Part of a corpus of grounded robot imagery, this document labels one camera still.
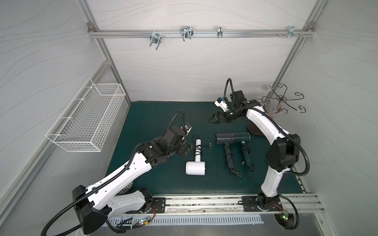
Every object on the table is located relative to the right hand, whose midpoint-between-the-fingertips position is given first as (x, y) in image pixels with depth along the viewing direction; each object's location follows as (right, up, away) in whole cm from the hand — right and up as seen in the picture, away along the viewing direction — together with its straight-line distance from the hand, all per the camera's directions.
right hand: (214, 120), depth 85 cm
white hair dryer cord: (-10, -18, +6) cm, 21 cm away
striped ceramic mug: (-47, -35, -10) cm, 60 cm away
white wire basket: (-64, -3, -18) cm, 67 cm away
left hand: (-18, -9, -12) cm, 23 cm away
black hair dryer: (+9, -12, +8) cm, 17 cm away
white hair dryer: (-10, -27, -5) cm, 29 cm away
